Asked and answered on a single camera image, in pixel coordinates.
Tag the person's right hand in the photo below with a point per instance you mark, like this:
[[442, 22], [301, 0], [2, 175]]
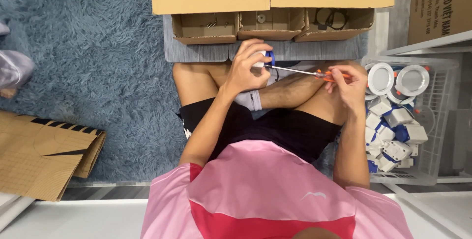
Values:
[[352, 87]]

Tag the person's left hand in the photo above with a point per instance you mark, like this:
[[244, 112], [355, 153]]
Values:
[[239, 73]]

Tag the white blue driver box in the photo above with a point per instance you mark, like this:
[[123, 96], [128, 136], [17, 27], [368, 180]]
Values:
[[269, 58]]

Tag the white sock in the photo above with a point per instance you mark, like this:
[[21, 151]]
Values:
[[249, 100]]

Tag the round white downlight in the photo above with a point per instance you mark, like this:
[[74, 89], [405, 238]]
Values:
[[400, 100], [381, 78], [412, 80]]

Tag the person's left leg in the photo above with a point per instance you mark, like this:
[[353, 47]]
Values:
[[195, 82]]

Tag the person's leg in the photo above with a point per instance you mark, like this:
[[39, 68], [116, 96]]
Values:
[[302, 91], [195, 82]]

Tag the person's right leg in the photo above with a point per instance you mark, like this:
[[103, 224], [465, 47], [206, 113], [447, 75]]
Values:
[[302, 91]]

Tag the grey ribbed mat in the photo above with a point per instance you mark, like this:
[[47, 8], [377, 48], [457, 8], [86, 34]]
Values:
[[317, 50]]

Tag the small metal screws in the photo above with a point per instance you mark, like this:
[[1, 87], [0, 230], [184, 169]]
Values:
[[212, 24]]

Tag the small cardboard box with screws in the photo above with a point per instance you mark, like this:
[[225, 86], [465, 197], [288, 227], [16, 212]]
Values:
[[204, 28]]

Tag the small cardboard box with disc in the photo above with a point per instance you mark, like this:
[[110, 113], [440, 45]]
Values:
[[271, 25]]

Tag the round metal disc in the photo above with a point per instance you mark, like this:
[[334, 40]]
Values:
[[261, 18]]

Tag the heap of driver units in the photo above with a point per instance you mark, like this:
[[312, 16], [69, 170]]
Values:
[[392, 135]]

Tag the black shorts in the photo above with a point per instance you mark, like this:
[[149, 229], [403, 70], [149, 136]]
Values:
[[280, 128]]

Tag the white plastic basket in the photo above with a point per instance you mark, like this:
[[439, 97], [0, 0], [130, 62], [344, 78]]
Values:
[[438, 121]]

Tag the printed brown cardboard carton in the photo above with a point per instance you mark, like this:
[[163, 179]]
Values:
[[438, 6]]

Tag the pink and red shirt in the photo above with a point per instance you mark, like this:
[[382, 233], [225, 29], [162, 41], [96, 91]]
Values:
[[265, 194]]

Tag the blue shaggy rug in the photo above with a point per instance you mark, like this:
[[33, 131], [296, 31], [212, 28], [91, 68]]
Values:
[[99, 65]]

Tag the flattened brown cardboard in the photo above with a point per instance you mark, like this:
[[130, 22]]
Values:
[[40, 154]]

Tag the white shelf frame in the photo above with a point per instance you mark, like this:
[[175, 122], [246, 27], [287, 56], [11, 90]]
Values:
[[427, 43]]

